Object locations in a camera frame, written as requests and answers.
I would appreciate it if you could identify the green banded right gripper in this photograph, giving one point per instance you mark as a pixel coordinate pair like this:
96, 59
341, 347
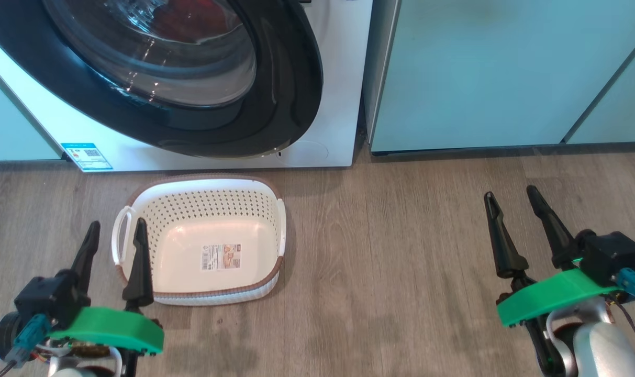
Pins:
553, 296

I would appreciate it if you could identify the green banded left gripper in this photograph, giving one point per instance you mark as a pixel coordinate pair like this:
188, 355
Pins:
118, 330

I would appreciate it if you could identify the black round glass washer door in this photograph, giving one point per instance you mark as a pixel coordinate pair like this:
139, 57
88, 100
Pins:
286, 104

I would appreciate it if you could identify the plain red garment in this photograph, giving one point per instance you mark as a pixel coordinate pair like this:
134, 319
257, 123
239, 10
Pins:
191, 23

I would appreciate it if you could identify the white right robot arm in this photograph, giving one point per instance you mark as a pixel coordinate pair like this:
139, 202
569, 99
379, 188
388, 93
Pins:
600, 351

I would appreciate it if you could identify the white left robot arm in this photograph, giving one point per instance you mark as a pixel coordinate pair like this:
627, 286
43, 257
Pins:
71, 373

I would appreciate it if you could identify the white perforated laundry basket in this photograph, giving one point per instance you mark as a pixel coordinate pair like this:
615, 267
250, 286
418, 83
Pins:
191, 209

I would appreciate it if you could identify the printed basket product sticker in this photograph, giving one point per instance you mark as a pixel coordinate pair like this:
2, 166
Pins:
221, 256

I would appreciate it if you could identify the white front-load washing machine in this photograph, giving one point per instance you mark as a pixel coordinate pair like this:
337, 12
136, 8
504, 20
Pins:
338, 78

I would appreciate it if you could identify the blue energy label sticker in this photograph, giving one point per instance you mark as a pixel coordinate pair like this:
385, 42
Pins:
87, 157

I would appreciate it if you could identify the pale green cabinet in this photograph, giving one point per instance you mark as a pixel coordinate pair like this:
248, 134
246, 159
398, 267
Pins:
479, 78
8, 125

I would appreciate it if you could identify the oval white filter cover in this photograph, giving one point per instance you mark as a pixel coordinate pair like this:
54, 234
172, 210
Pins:
312, 153

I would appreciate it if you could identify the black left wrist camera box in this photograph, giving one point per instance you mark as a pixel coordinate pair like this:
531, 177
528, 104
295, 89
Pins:
50, 298

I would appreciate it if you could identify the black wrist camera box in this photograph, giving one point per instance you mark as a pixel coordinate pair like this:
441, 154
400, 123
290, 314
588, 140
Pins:
50, 298
610, 256

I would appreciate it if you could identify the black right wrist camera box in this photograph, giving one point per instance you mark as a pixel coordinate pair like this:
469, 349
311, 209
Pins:
610, 256

